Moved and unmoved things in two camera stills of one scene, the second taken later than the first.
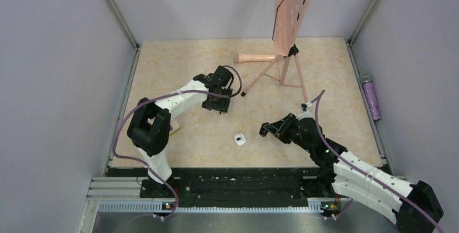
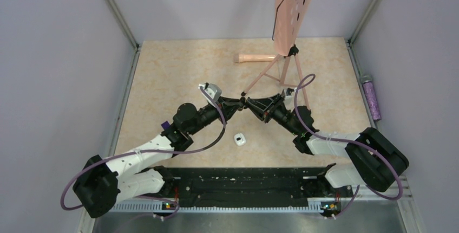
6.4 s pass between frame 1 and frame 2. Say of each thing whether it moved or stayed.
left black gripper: moved
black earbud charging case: moved
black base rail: stayed
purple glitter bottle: stayed
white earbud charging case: stayed
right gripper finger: moved
